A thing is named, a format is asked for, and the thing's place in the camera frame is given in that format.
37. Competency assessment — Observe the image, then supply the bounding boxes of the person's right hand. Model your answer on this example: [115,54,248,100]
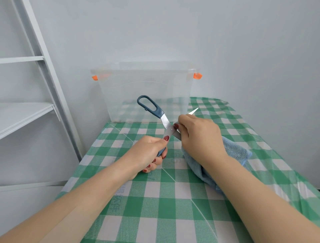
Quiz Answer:
[174,114,229,171]

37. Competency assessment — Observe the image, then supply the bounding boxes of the person's left hand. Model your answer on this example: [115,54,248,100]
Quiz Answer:
[117,135,170,181]

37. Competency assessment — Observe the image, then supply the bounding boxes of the blue microfibre cloth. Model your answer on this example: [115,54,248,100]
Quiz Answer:
[181,135,252,195]

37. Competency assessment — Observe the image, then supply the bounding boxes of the blue handled steel scissors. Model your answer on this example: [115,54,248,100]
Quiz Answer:
[137,95,199,158]

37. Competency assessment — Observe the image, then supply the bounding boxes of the person's right forearm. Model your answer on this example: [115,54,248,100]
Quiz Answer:
[210,156,320,243]

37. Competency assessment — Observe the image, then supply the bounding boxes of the person's left forearm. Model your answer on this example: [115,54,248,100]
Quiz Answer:
[0,160,133,243]

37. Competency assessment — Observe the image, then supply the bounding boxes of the green white checkered tablecloth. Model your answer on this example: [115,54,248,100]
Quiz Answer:
[55,97,320,243]

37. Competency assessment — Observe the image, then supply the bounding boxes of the clear plastic storage box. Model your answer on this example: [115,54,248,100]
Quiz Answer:
[90,61,203,123]

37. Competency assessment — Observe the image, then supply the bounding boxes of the white metal shelf rack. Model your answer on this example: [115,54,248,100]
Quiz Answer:
[0,0,83,193]

